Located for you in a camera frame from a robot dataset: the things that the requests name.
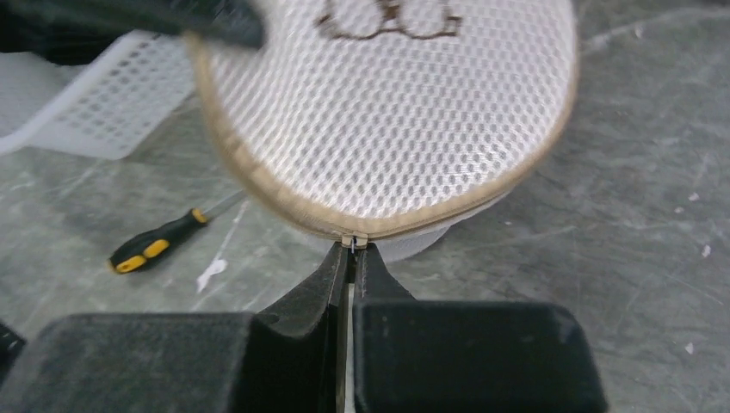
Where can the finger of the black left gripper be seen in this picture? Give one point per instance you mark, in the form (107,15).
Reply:
(238,23)

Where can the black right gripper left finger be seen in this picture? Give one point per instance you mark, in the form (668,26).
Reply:
(289,357)

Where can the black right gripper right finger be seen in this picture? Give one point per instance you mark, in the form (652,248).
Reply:
(415,355)

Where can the white mesh laundry bag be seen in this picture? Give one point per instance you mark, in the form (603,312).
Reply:
(389,121)

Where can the white plastic basket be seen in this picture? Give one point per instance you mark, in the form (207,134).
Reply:
(103,110)

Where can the small yellow black screwdriver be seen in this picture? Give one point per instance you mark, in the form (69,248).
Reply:
(147,249)

